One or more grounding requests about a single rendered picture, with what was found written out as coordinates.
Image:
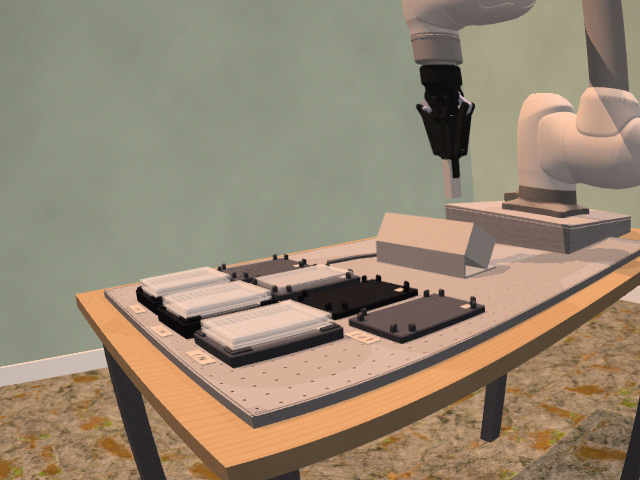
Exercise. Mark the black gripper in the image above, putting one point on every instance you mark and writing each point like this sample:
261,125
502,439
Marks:
446,80

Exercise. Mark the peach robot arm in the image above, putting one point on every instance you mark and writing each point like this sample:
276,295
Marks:
556,149

